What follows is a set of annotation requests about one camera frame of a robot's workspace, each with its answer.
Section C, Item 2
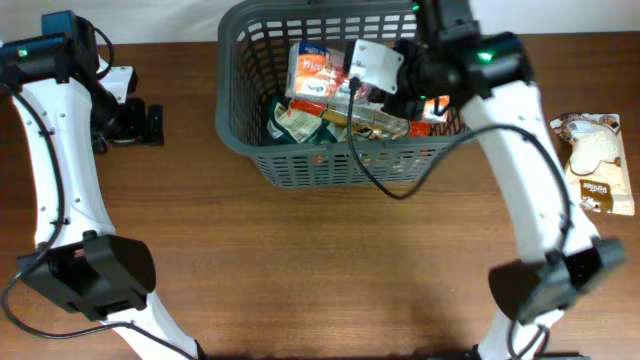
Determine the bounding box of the orange spaghetti packet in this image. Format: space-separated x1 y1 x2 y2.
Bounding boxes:
289 100 451 140

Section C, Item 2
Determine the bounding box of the Kleenex tissue multipack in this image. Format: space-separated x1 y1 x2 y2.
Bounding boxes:
284 41 351 105

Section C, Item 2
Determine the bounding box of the green food pouch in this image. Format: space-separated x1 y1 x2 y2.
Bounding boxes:
266 97 347 145

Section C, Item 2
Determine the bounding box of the beige Pantree rice bag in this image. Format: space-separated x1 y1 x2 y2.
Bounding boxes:
550 113 635 216

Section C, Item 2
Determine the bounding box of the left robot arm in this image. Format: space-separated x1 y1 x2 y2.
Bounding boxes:
1 10 204 359

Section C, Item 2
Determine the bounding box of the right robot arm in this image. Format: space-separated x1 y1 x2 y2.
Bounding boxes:
391 1 626 359

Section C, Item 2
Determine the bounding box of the grey plastic basket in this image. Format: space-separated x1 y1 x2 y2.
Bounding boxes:
215 0 467 189

